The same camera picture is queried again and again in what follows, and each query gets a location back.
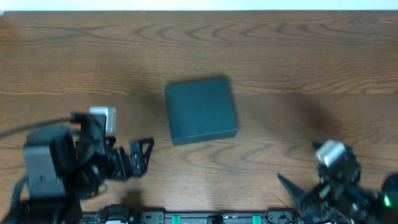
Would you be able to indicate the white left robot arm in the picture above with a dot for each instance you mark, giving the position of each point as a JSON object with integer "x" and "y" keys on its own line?
{"x": 68, "y": 160}

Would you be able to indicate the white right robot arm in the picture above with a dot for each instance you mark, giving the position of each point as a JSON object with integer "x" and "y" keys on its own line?
{"x": 384, "y": 204}

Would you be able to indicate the black gift box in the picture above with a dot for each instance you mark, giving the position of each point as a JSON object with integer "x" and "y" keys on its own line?
{"x": 199, "y": 111}

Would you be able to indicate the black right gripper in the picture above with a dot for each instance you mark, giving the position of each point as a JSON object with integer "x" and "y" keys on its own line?
{"x": 331, "y": 192}

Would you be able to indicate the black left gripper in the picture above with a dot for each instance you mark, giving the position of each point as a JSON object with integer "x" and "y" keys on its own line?
{"x": 123, "y": 163}

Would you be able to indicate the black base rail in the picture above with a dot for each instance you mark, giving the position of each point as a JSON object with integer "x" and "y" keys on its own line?
{"x": 123, "y": 214}

